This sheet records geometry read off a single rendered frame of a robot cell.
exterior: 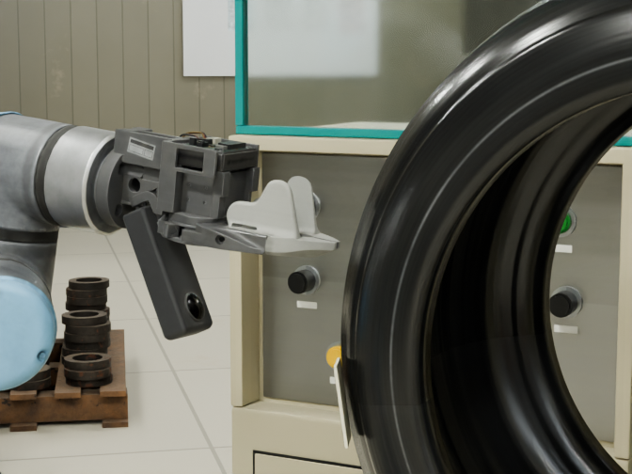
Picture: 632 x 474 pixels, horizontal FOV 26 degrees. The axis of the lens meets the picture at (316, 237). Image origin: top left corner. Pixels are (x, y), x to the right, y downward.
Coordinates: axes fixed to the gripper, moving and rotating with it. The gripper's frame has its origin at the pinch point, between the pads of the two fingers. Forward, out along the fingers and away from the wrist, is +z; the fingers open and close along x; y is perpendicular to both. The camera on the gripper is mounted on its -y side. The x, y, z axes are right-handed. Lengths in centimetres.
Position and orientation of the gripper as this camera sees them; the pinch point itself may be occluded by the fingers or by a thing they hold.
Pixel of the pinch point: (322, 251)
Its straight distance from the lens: 109.9
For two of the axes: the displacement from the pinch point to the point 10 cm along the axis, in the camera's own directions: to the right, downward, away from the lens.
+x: 4.6, -1.2, 8.8
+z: 8.8, 1.8, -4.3
